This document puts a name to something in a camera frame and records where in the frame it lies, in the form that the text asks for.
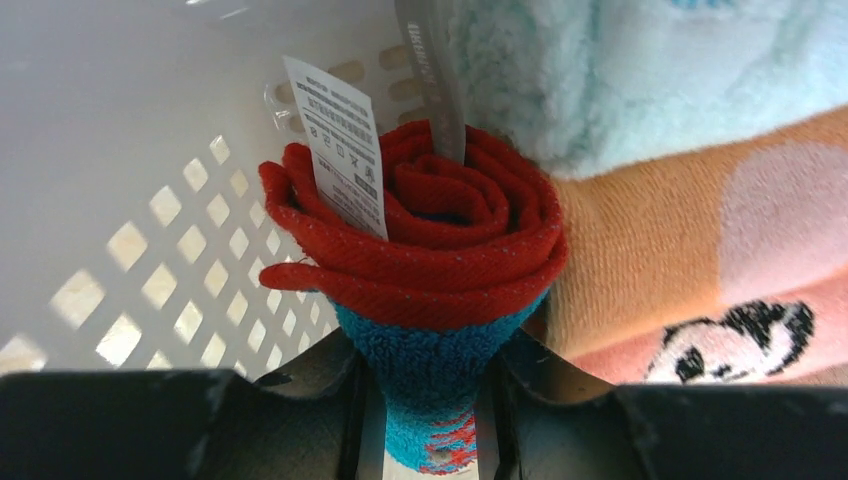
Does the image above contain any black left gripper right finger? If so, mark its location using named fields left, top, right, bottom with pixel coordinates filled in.
left=488, top=331, right=847, bottom=480

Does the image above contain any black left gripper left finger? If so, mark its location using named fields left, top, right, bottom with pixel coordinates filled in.
left=1, top=331, right=371, bottom=479

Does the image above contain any red blue cloth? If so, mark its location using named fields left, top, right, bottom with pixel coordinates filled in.
left=256, top=0, right=571, bottom=477

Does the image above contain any rolled orange towel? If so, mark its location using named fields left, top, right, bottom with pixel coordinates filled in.
left=546, top=108, right=847, bottom=358

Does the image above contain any rolled pink panda towel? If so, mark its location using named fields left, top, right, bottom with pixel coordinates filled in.
left=574, top=274, right=847, bottom=385

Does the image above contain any white plastic basket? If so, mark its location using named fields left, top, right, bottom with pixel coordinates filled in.
left=1, top=1, right=423, bottom=378

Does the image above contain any rolled white green towel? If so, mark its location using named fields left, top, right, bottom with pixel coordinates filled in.
left=449, top=0, right=847, bottom=178

